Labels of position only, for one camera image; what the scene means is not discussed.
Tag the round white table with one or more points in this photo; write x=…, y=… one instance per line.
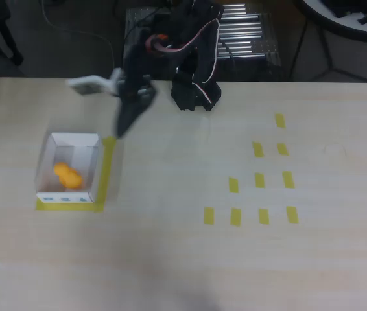
x=349, y=24

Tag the yellow rubber duck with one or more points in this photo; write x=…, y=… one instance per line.
x=68, y=176

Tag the black office chair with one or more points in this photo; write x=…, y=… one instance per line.
x=8, y=40

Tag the short yellow tape strip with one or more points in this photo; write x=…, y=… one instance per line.
x=236, y=217
x=259, y=180
x=263, y=216
x=258, y=149
x=288, y=179
x=282, y=148
x=233, y=185
x=292, y=215
x=209, y=216
x=279, y=120

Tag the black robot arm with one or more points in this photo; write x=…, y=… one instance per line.
x=186, y=94

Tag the white cardboard box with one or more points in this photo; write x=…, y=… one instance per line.
x=83, y=139

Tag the long yellow tape strip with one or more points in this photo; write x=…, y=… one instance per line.
x=66, y=207
x=107, y=168

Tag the metal roller rack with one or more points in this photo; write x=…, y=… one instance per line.
x=251, y=32

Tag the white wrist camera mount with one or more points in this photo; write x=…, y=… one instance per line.
x=87, y=85

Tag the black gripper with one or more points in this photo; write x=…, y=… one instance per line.
x=131, y=108

